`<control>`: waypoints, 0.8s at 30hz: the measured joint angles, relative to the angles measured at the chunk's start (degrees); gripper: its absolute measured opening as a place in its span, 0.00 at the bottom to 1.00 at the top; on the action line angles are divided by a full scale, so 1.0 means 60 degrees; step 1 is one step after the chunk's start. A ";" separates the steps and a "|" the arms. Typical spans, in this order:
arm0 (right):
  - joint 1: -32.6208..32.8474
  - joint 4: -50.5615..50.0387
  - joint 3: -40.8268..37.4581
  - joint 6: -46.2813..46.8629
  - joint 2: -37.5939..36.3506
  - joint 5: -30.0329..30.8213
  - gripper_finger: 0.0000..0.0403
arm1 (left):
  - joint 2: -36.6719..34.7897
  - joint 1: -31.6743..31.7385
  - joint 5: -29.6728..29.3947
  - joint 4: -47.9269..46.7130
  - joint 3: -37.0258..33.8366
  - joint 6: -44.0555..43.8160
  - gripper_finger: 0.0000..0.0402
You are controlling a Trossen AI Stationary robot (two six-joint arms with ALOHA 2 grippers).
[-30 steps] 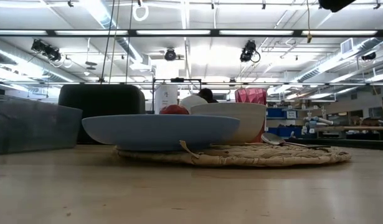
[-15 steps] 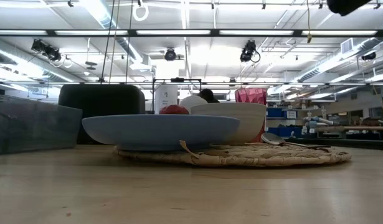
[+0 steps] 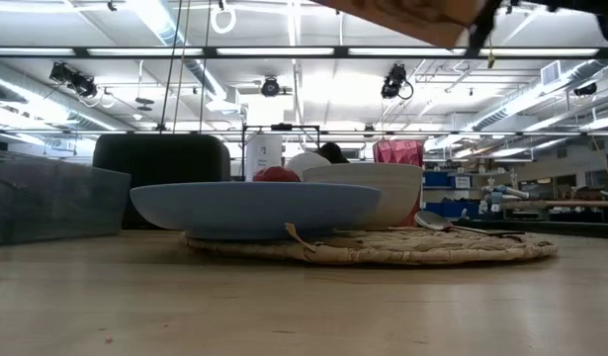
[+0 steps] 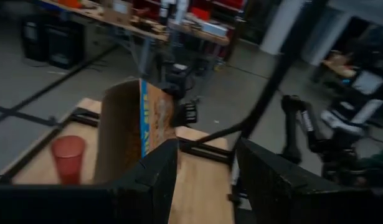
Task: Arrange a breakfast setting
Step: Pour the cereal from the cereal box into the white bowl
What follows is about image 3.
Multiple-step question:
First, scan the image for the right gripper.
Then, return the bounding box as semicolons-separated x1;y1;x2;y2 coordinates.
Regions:
469;0;608;50

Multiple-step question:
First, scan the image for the white bowl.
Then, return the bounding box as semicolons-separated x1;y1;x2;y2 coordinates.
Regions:
301;162;425;231

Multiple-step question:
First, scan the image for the metal spoon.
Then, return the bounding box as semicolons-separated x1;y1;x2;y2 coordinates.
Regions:
413;210;526;237

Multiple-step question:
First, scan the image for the red apple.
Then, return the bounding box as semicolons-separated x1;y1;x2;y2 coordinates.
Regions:
252;165;302;183

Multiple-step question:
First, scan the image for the blue plate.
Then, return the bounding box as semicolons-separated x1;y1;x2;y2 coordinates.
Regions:
130;180;383;241

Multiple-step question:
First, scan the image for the black hanging spotlight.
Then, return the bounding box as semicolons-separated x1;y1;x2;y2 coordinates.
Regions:
380;62;414;101
260;75;282;98
48;62;99;99

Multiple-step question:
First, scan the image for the red faceted plastic cup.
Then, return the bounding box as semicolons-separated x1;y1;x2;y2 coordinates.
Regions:
372;138;426;227

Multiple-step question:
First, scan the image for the blue storage bin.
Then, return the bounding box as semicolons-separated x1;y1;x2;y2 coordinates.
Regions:
424;170;453;188
424;201;482;219

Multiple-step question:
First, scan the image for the person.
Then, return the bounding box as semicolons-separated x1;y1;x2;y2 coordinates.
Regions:
316;141;352;165

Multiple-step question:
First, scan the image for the wooden bench top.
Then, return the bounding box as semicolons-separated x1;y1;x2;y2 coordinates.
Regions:
500;199;608;210

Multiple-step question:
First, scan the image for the white rounded object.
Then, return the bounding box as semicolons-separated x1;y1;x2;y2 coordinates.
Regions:
285;151;332;175

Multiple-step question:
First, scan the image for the round woven placemat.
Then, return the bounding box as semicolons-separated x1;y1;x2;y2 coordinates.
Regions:
183;222;560;267

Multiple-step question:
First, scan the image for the white cylindrical container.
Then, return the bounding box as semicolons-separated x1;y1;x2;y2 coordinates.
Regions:
244;133;285;182

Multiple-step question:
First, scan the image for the black chrome toaster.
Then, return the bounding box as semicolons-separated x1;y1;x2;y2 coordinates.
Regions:
91;133;232;230

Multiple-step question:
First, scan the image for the dark grey tray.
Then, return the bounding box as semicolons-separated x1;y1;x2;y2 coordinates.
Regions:
0;148;132;247

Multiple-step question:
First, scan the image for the black metal cart frame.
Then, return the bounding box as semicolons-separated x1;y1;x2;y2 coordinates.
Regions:
241;123;321;182

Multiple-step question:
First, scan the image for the white cable loop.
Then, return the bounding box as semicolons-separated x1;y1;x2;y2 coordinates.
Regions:
210;3;237;36

